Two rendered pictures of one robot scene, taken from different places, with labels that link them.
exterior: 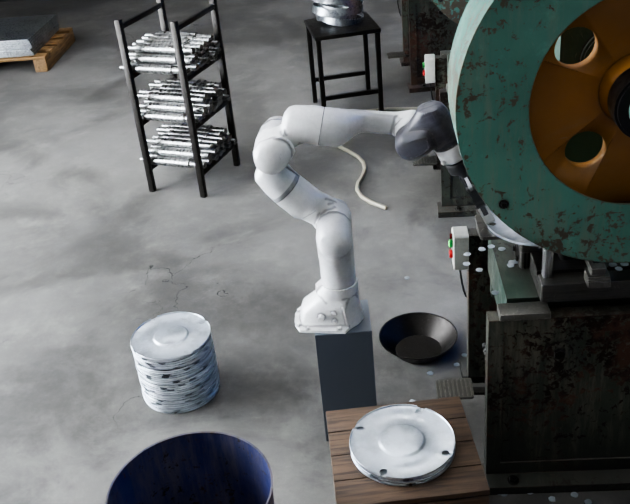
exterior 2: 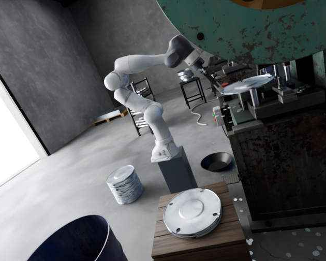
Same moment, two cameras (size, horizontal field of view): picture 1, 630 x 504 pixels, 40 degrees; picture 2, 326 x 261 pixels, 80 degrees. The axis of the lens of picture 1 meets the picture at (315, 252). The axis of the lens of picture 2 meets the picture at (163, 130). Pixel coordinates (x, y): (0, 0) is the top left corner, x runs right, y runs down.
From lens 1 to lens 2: 148 cm
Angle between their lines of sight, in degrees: 17
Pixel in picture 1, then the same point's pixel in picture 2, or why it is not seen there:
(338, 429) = (163, 205)
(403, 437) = (192, 206)
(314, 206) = (141, 103)
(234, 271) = not seen: hidden behind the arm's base
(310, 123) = (123, 61)
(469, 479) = (231, 231)
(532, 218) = (223, 41)
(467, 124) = not seen: outside the picture
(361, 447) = (169, 215)
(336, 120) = (134, 57)
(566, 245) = (254, 55)
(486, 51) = not seen: outside the picture
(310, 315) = (154, 154)
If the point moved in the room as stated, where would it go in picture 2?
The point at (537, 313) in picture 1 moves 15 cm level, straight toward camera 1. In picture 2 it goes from (255, 125) to (255, 140)
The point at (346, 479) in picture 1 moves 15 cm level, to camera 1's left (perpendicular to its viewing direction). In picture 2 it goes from (160, 235) to (132, 241)
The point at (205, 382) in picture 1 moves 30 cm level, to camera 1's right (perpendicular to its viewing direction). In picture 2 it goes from (134, 190) to (163, 183)
